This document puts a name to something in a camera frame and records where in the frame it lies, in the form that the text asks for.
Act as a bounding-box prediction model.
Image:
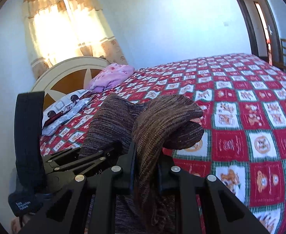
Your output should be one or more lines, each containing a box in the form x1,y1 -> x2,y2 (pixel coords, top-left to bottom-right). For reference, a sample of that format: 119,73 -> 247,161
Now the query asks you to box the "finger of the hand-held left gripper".
42,140 -> 124,164
49,149 -> 118,177

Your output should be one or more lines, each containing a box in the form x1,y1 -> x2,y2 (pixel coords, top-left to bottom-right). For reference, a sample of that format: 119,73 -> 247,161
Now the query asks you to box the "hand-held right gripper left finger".
19,140 -> 137,234

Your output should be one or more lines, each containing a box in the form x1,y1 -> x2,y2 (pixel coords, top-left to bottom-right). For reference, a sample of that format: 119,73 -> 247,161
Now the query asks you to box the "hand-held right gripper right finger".
158,156 -> 271,234

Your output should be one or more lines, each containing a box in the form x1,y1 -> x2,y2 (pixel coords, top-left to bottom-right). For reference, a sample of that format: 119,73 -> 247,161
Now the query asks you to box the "brown knitted sweater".
78,94 -> 204,234

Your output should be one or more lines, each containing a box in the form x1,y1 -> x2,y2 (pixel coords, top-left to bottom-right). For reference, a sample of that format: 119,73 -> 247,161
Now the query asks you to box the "white patterned pillow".
42,99 -> 92,136
43,89 -> 93,127

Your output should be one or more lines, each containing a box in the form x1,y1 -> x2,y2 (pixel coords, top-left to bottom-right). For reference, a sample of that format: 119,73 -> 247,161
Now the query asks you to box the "white and wooden headboard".
31,56 -> 112,110

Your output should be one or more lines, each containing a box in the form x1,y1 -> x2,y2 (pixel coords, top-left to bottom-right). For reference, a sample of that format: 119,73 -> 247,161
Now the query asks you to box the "pink folded blanket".
88,63 -> 135,93

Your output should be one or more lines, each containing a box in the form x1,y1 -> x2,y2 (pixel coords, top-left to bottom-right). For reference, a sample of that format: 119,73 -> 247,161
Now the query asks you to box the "red checked printed bedspread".
39,53 -> 286,234

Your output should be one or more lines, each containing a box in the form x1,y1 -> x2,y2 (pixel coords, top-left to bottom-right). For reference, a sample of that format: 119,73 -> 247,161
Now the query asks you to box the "beige patterned curtain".
21,0 -> 129,81

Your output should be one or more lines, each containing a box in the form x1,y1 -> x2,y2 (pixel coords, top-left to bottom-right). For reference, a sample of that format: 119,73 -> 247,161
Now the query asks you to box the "wooden door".
254,0 -> 281,66

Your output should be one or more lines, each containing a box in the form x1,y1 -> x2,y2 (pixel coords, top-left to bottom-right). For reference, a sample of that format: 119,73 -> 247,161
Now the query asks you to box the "dark door frame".
228,0 -> 259,56

